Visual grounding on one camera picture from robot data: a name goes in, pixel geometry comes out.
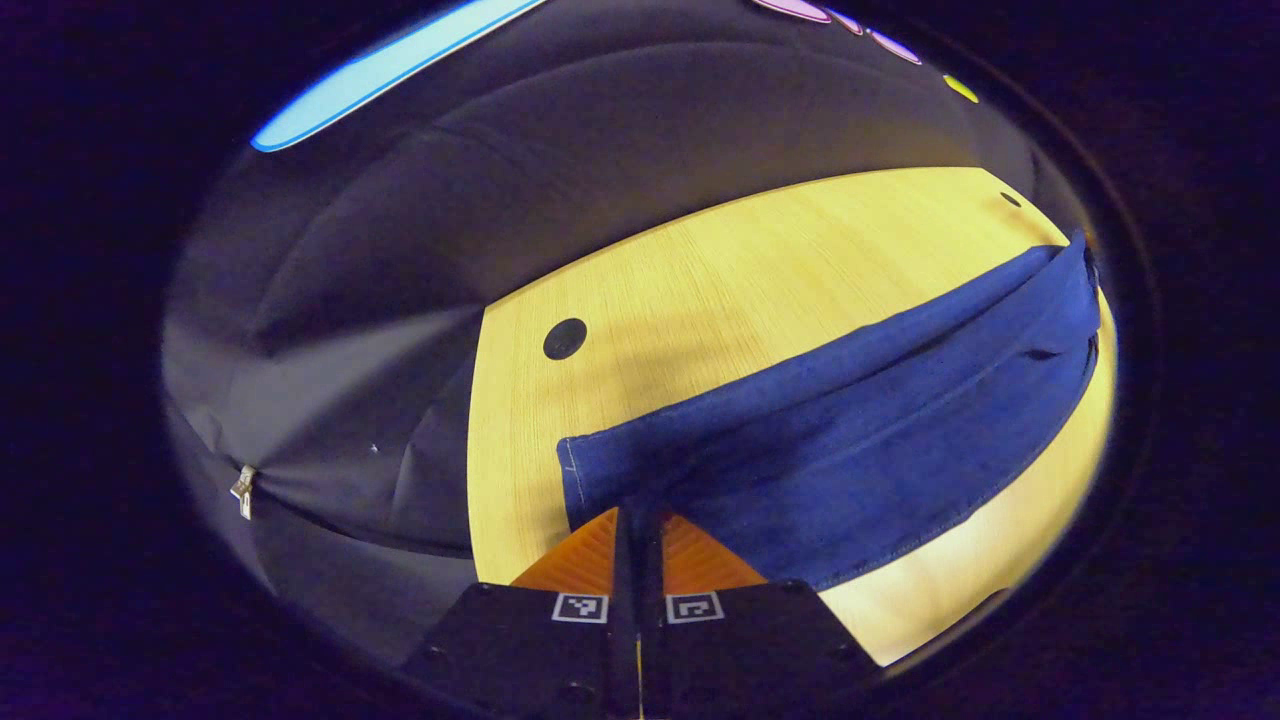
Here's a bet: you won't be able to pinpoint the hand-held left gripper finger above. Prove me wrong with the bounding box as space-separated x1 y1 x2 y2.
400 507 641 720
640 510 881 720

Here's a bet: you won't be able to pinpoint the blue jeans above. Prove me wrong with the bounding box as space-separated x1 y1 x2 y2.
557 230 1103 591

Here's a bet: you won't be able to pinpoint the black backdrop cloth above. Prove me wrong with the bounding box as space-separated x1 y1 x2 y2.
160 0 1101 661

